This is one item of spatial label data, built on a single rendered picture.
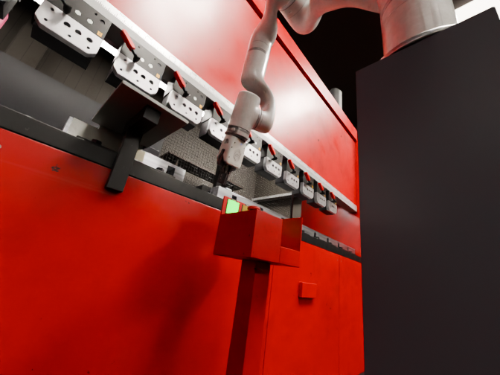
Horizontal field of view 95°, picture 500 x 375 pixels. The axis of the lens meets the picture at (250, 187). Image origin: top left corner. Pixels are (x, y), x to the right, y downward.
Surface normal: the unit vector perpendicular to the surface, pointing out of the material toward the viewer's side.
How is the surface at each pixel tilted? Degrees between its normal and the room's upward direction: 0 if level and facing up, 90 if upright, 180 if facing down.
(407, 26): 90
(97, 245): 90
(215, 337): 90
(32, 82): 90
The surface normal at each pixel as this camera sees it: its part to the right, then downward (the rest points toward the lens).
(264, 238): 0.68, -0.17
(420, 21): -0.52, -0.37
